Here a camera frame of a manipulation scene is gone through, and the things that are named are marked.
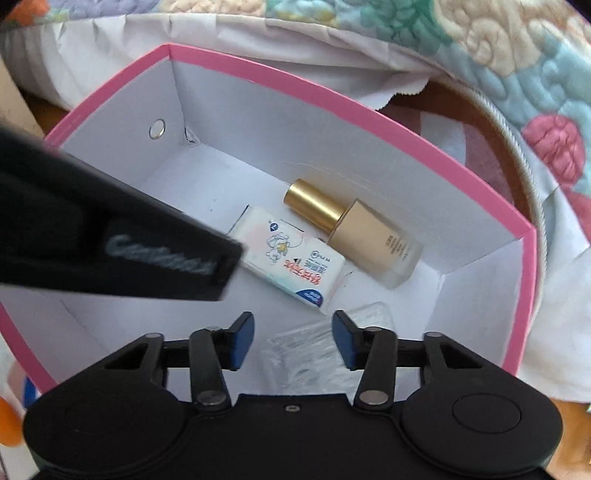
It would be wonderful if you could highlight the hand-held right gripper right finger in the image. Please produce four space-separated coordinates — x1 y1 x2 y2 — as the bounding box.
332 310 485 409

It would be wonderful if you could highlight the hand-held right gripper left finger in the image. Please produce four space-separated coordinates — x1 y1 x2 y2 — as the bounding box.
104 311 256 413

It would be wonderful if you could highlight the floral quilted bedspread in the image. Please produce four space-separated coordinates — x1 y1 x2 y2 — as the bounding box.
0 0 591 197

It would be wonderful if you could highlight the orange makeup sponge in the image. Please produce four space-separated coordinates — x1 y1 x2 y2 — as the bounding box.
0 398 24 448

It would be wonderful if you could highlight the blue wet wipes packet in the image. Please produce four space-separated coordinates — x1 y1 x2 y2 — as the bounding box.
23 376 43 407

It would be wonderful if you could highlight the pink cardboard box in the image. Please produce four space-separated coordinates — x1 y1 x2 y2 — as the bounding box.
0 43 539 393

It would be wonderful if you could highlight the clear floss pick box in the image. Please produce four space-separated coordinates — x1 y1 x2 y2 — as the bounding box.
265 301 394 393

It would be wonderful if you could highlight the checkered floor rug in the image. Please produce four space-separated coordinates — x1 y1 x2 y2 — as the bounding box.
383 88 550 232

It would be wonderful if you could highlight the white tissue packet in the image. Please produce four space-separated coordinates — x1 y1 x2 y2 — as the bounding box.
229 206 347 315

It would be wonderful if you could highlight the gold cap foundation bottle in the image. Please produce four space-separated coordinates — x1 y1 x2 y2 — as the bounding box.
283 178 424 290

